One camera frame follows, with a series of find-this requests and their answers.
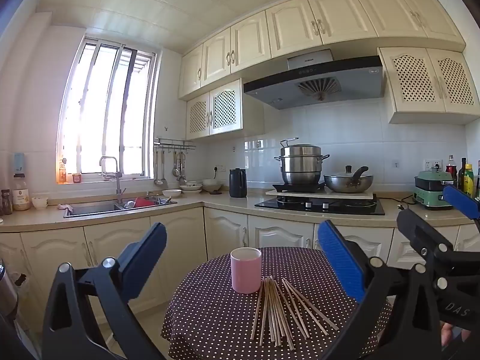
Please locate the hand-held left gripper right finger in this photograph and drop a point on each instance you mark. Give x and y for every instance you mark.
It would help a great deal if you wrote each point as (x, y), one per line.
(341, 262)

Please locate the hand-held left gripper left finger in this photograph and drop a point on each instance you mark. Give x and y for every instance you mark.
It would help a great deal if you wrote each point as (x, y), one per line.
(144, 258)

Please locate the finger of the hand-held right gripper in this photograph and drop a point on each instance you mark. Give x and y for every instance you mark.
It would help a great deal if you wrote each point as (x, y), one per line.
(463, 202)
(416, 228)

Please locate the bunch of wooden chopsticks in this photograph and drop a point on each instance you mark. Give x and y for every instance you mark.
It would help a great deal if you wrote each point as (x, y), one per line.
(275, 307)

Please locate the pink cup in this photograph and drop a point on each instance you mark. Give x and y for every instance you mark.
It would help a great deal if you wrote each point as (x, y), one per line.
(245, 270)

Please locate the person's right hand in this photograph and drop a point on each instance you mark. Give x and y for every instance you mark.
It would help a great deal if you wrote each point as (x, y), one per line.
(453, 335)

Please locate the yellow label bottle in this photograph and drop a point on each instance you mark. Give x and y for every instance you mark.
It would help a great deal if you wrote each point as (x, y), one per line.
(468, 183)

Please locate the dark green oil bottle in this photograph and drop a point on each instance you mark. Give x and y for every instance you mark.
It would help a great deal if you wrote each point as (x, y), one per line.
(462, 176)

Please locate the dark sauce bottle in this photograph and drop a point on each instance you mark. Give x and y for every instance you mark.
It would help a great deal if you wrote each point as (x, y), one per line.
(452, 172)

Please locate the green electric cooker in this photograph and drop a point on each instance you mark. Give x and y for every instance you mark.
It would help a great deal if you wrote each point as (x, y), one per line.
(431, 195)

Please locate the red plastic bowl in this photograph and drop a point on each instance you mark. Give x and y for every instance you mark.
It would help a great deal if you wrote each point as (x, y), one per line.
(144, 202)

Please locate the beige board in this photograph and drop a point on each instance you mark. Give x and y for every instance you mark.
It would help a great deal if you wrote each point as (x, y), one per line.
(360, 198)

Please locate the white bowl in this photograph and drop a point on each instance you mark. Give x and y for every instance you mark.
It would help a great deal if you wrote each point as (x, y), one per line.
(171, 193)

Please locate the steel sink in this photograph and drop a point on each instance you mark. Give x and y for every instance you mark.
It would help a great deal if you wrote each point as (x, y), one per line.
(93, 207)

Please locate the steel faucet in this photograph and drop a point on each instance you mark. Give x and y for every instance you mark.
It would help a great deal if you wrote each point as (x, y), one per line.
(118, 187)

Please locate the steel wok with lid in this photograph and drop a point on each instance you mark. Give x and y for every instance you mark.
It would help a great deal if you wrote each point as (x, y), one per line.
(348, 185)

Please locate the steel ladle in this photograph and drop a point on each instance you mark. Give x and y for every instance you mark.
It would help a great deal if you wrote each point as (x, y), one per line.
(159, 180)

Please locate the polka dot tablecloth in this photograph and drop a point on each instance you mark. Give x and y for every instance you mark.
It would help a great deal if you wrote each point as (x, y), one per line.
(210, 307)

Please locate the black gas stove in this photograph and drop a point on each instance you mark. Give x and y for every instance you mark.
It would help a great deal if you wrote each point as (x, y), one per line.
(277, 204)

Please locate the black induction cooker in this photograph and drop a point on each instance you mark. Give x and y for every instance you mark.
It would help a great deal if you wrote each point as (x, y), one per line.
(296, 187)

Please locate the cream base cabinets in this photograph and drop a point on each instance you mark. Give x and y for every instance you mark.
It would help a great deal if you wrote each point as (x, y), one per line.
(56, 251)

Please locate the cream lattice door cabinet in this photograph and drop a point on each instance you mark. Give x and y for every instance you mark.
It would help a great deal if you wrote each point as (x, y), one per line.
(225, 108)
(431, 116)

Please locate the steel spatula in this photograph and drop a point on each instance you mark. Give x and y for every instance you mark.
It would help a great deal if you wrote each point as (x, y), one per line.
(182, 174)

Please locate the steel skimmer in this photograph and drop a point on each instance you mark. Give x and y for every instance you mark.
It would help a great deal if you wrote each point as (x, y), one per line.
(176, 171)

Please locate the pink dishcloth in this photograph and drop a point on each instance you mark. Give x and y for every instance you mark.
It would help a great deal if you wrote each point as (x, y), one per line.
(65, 207)

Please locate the stack of white bowls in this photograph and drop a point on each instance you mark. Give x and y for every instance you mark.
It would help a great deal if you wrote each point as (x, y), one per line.
(212, 186)

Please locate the steel steamer pot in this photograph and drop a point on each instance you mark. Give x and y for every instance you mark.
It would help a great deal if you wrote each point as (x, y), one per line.
(302, 168)

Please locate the small glass jar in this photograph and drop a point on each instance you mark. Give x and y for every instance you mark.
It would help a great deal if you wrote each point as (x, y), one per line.
(77, 178)

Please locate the orange bottle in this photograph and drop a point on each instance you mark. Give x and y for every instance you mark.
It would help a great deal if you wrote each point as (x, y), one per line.
(62, 174)

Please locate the black kettle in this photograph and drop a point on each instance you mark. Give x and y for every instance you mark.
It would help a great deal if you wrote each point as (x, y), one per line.
(237, 185)

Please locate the small white cup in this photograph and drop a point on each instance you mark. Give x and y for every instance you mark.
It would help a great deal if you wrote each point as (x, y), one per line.
(39, 203)

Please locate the steel utensil rack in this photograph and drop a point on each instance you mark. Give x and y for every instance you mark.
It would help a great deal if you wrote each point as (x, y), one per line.
(174, 143)

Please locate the clear jar with label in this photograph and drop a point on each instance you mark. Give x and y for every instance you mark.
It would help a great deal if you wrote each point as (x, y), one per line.
(20, 197)

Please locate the brown spice jar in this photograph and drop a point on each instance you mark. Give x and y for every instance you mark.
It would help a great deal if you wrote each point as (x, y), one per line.
(6, 202)

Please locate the barred kitchen window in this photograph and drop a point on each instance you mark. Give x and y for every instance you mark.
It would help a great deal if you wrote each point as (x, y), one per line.
(97, 112)

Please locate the light blue box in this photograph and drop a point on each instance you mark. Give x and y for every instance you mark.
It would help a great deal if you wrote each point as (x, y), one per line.
(19, 163)

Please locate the grey range hood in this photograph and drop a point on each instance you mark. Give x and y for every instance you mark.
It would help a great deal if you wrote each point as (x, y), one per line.
(285, 90)

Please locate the cream upper cabinets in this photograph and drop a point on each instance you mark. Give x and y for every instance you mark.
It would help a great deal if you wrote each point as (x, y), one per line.
(292, 26)

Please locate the white wall socket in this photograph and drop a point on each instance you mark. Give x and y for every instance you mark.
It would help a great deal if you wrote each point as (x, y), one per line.
(431, 164)

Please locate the wall socket with black plug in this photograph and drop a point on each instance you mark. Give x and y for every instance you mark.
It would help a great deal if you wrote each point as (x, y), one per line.
(217, 168)

